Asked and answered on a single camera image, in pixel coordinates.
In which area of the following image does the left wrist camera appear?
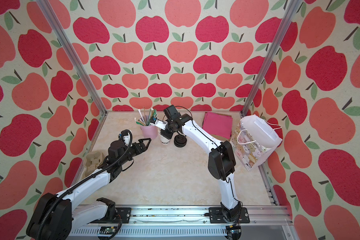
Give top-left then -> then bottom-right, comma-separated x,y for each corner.
119,133 -> 131,146

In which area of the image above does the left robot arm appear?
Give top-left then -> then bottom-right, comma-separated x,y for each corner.
26,136 -> 152,240

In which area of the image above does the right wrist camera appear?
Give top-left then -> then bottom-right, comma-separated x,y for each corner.
151,118 -> 168,130

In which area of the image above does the white patterned gift bag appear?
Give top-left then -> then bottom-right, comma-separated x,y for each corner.
230,115 -> 283,171

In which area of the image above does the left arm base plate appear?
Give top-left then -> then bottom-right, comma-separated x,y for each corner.
98,206 -> 132,224

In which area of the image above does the pink straw holder cup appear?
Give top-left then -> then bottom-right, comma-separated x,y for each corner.
140,125 -> 158,140

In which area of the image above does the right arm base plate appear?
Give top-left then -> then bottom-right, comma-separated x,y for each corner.
205,207 -> 250,224

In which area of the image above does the left frame post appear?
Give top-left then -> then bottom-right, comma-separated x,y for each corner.
36,0 -> 108,116

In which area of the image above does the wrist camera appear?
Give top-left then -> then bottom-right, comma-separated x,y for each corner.
151,118 -> 168,130
119,133 -> 131,146

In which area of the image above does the frame post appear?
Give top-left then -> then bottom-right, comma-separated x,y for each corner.
36,0 -> 108,116
240,0 -> 303,117

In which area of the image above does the right frame post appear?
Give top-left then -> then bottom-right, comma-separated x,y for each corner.
240,0 -> 303,117

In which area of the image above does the pink napkin stack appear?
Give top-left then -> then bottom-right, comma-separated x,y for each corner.
202,111 -> 234,139

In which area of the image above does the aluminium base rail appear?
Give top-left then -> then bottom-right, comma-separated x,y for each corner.
68,206 -> 299,240

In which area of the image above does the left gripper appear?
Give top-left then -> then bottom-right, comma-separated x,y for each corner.
117,138 -> 151,166

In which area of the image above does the stack of white paper cups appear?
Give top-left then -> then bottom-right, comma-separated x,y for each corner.
159,130 -> 173,145

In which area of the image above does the cardboard cup carrier stack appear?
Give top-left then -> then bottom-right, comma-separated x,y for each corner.
80,151 -> 105,180

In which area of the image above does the stack of black lids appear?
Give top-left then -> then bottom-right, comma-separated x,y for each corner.
174,135 -> 187,148

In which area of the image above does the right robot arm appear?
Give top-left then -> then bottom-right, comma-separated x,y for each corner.
158,105 -> 242,224

